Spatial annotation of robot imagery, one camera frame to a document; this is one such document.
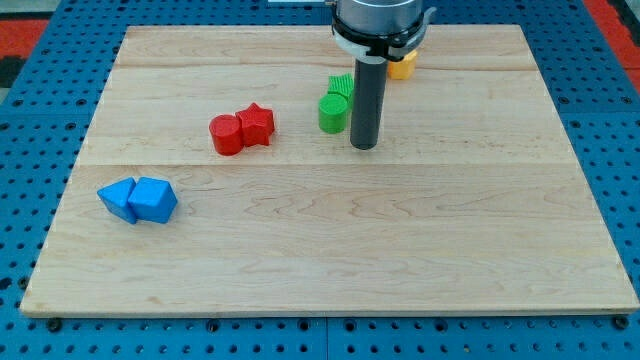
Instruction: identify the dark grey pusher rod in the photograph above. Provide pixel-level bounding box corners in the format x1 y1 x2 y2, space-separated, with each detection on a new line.
350 60 388 150

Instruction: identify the yellow heart block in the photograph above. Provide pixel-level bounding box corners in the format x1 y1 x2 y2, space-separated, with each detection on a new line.
387 50 419 80

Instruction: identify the blue cube block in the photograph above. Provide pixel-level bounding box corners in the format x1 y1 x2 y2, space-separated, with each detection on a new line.
128 177 178 224

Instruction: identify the green ribbed block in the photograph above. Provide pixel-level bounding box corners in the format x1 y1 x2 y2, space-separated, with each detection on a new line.
327 73 354 108

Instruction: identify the green cylinder block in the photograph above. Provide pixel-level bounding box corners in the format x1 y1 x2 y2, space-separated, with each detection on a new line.
318 94 349 134

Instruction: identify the red star block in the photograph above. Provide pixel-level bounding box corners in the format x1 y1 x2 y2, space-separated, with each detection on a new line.
235 103 275 147

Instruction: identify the red cylinder block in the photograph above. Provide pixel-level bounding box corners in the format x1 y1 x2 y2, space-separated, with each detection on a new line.
209 114 244 156

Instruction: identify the wooden board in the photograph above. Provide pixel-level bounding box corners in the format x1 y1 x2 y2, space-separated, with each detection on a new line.
21 25 639 318

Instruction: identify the blue triangular block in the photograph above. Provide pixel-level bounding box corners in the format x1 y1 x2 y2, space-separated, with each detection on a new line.
97 177 137 224

